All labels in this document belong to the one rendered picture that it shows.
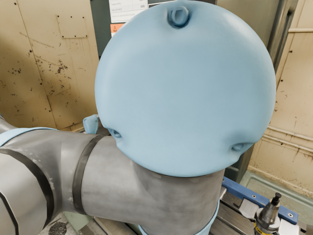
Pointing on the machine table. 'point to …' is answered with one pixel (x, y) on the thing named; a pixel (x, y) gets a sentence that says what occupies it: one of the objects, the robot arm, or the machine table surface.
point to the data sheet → (126, 9)
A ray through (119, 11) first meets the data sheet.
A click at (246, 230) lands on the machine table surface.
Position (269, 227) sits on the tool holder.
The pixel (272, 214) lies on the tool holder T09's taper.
